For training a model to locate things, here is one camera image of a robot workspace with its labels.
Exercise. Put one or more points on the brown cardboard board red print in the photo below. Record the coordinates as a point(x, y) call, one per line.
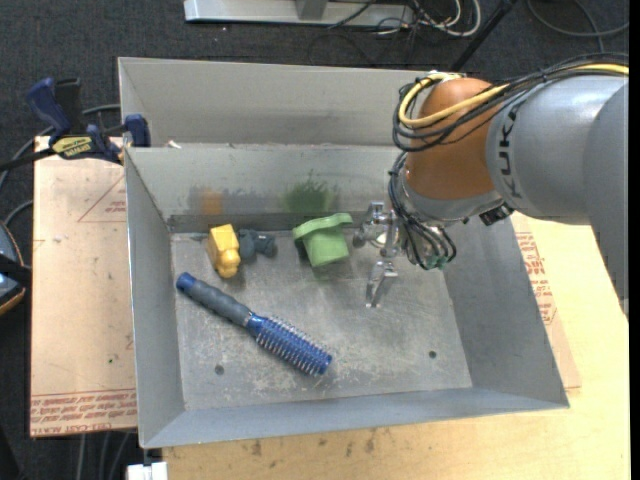
point(75, 288)

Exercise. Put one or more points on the green plastic cup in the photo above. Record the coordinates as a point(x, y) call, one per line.
point(322, 243)

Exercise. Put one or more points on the black cylinder on white bracket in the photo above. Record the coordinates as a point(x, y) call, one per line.
point(495, 216)

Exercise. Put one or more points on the yellow toy figure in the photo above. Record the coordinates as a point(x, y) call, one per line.
point(224, 249)

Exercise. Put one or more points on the dark grey toy animal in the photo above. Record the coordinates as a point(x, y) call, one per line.
point(257, 244)

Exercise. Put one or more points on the blue and grey hairbrush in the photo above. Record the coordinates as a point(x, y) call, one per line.
point(260, 324)

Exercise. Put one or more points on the grey metal bin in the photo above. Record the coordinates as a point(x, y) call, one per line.
point(320, 338)

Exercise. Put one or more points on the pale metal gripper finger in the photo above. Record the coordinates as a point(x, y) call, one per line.
point(372, 285)
point(386, 280)

